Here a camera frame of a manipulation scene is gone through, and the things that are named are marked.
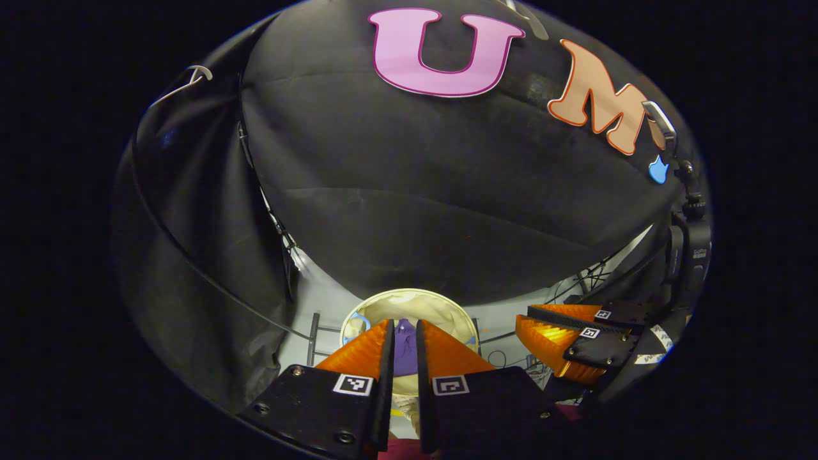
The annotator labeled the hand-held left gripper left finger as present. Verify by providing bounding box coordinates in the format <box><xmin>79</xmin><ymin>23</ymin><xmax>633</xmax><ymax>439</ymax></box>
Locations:
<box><xmin>236</xmin><ymin>318</ymin><xmax>396</xmax><ymax>460</ymax></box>

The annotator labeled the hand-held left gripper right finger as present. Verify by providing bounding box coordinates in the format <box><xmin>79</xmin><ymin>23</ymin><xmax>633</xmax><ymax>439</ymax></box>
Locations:
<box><xmin>415</xmin><ymin>318</ymin><xmax>579</xmax><ymax>457</ymax></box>

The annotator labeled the purple shirt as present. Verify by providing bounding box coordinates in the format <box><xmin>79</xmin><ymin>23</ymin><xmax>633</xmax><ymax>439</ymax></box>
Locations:
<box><xmin>391</xmin><ymin>318</ymin><xmax>420</xmax><ymax>378</ymax></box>

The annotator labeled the cream round laundry hamper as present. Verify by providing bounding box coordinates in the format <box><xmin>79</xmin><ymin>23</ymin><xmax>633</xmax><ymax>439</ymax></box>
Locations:
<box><xmin>339</xmin><ymin>287</ymin><xmax>480</xmax><ymax>397</ymax></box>

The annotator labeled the maroon cloth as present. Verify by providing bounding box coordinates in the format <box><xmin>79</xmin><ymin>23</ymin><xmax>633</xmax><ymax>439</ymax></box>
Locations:
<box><xmin>377</xmin><ymin>438</ymin><xmax>442</xmax><ymax>460</ymax></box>

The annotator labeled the tangle of black cables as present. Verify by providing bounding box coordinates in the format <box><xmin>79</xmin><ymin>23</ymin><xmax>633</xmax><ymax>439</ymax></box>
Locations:
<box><xmin>478</xmin><ymin>252</ymin><xmax>652</xmax><ymax>384</ymax></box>

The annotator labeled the white wire hanger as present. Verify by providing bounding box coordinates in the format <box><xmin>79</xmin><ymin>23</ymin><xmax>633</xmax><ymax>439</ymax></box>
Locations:
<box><xmin>152</xmin><ymin>64</ymin><xmax>213</xmax><ymax>108</ymax></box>

